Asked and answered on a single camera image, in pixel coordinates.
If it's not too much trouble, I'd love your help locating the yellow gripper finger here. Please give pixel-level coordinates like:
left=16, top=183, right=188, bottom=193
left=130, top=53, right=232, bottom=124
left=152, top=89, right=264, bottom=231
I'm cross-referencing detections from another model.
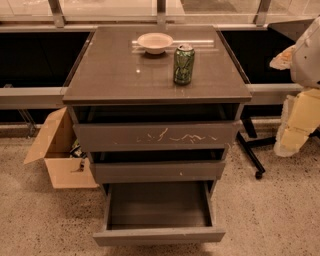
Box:
left=274, top=89, right=320, bottom=157
left=269, top=45, right=295, bottom=70

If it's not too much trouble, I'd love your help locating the scratched grey top drawer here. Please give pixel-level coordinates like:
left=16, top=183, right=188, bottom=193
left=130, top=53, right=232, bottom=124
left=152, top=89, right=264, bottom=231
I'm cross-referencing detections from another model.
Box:
left=74, top=104, right=240, bottom=152

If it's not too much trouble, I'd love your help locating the green soda can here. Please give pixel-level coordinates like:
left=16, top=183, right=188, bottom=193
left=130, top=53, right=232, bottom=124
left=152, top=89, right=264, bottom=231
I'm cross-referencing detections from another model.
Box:
left=173, top=43, right=195, bottom=85

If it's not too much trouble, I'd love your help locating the grey drawer cabinet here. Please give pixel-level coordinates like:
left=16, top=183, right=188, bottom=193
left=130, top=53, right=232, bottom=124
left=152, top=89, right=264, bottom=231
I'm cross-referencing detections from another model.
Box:
left=62, top=25, right=253, bottom=188

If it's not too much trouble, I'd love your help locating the grey bottom drawer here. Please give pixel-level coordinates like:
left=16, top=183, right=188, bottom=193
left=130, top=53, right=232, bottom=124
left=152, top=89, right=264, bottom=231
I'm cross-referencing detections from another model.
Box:
left=93, top=181, right=225, bottom=246

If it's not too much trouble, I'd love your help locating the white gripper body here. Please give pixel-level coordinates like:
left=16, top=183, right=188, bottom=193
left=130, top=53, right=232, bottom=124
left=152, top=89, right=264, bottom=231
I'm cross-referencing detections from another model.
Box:
left=290, top=17, right=320, bottom=89

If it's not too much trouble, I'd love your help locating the grey middle drawer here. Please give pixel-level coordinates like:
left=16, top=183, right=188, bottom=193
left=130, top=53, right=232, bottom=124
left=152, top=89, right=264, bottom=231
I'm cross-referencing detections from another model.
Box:
left=90, top=149, right=225, bottom=183

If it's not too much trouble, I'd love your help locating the white bowl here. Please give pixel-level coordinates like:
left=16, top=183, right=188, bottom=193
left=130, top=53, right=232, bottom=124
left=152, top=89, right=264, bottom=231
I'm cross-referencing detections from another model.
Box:
left=137, top=33, right=173, bottom=55

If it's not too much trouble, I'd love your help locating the grey metal window railing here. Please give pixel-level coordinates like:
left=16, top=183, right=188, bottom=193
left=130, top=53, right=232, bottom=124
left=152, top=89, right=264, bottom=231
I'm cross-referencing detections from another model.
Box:
left=0, top=0, right=319, bottom=109

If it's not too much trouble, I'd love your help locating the open cardboard box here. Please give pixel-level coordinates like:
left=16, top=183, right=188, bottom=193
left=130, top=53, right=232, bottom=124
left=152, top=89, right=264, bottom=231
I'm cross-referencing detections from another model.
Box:
left=24, top=108, right=98, bottom=189

